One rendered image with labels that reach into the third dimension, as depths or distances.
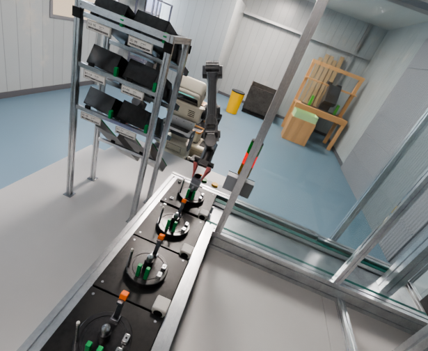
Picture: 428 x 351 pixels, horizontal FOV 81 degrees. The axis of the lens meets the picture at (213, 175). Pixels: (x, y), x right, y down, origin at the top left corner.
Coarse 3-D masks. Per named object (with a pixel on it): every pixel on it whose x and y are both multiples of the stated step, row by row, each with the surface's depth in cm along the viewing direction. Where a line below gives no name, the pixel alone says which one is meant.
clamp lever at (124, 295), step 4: (124, 292) 67; (128, 292) 68; (120, 296) 66; (124, 296) 66; (128, 296) 68; (120, 300) 66; (124, 300) 66; (120, 304) 65; (116, 308) 67; (120, 308) 67; (116, 312) 67; (120, 312) 68; (116, 316) 67
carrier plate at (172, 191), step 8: (176, 184) 136; (184, 184) 138; (168, 192) 127; (176, 192) 129; (208, 192) 139; (160, 200) 120; (168, 200) 122; (176, 200) 124; (208, 200) 133; (176, 208) 120; (184, 208) 121; (192, 208) 123; (200, 208) 125; (208, 208) 127
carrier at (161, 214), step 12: (156, 216) 110; (168, 216) 110; (180, 216) 111; (192, 216) 118; (144, 228) 102; (156, 228) 104; (168, 228) 103; (180, 228) 106; (192, 228) 111; (156, 240) 99; (168, 240) 101; (180, 240) 103; (192, 240) 105; (180, 252) 97
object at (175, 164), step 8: (144, 144) 185; (112, 152) 163; (168, 160) 177; (176, 160) 181; (184, 160) 185; (152, 168) 162; (168, 168) 169; (176, 168) 172; (184, 168) 176; (192, 168) 179; (200, 168) 183; (168, 176) 160; (208, 176) 176; (216, 176) 180; (224, 176) 184
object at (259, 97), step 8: (256, 88) 686; (264, 88) 778; (272, 88) 774; (248, 96) 698; (256, 96) 694; (264, 96) 690; (272, 96) 686; (248, 104) 708; (256, 104) 704; (264, 104) 700; (248, 112) 728; (256, 112) 713; (264, 112) 709
